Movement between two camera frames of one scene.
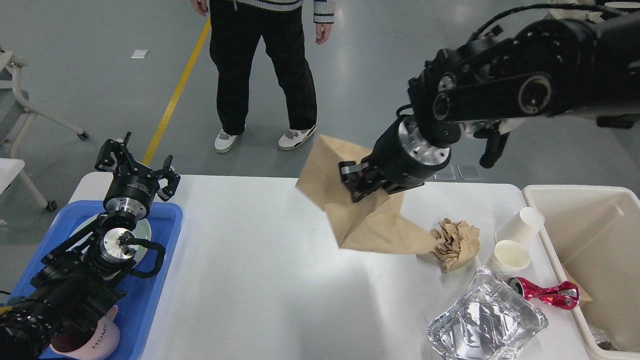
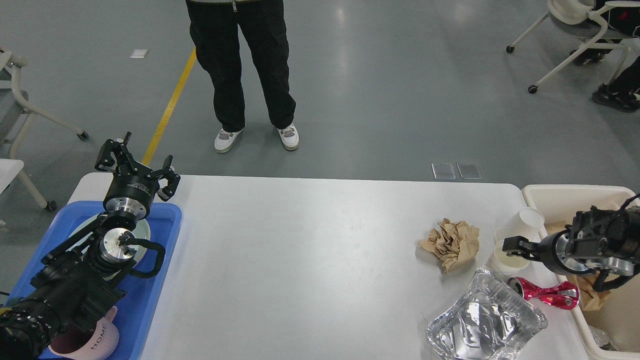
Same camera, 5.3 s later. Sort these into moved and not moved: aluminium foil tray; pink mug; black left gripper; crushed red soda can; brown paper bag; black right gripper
Moved: brown paper bag; black right gripper
Not moved: aluminium foil tray; crushed red soda can; black left gripper; pink mug
